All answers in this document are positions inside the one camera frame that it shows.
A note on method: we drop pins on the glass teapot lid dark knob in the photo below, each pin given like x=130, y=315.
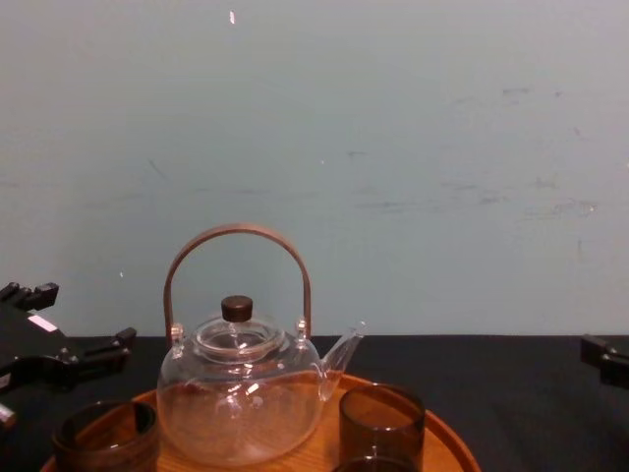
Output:
x=237, y=307

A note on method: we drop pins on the round wooden tray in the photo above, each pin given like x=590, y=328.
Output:
x=317, y=454

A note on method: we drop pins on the brown smoked glass cup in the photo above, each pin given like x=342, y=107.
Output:
x=373, y=466
x=81, y=437
x=383, y=418

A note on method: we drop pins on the black table cloth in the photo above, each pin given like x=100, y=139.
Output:
x=516, y=403

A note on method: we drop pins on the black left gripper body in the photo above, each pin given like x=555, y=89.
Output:
x=22, y=339

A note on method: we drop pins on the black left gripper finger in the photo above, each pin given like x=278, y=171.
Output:
x=37, y=295
x=93, y=359

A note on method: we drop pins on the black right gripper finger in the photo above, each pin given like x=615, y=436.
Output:
x=609, y=359

